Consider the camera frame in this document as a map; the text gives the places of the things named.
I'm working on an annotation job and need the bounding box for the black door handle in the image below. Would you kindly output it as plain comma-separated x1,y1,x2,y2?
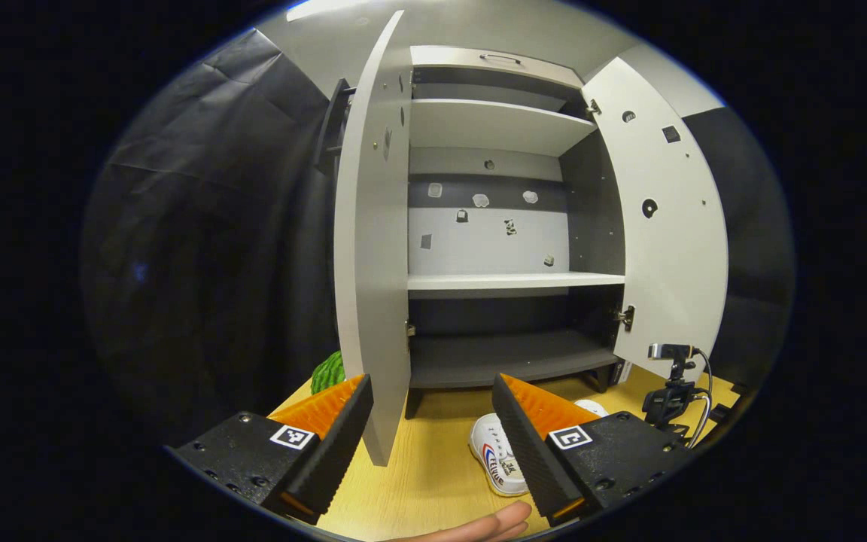
315,78,355,178

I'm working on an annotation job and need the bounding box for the white cabinet drawer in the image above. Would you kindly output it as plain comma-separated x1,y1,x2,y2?
411,45,585,90

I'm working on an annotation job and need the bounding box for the green watermelon slice toy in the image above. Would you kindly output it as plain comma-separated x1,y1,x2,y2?
310,351,346,396

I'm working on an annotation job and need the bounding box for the black backdrop cloth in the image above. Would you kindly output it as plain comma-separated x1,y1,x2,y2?
80,29,796,452

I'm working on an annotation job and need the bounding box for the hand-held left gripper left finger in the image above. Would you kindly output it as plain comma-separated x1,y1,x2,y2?
166,373,374,525

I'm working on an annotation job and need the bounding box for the black camera on stand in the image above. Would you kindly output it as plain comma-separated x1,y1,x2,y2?
643,343,705,437

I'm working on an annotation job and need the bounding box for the ceiling light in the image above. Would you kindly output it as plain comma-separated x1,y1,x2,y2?
287,0,374,22

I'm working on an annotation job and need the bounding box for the white shoe cabinet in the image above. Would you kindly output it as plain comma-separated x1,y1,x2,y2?
403,45,630,419

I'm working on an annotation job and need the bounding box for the grey camera cable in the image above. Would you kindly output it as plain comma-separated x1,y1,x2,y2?
693,350,714,449

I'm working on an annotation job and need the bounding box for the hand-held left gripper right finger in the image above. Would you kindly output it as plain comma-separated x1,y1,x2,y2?
491,373,698,528

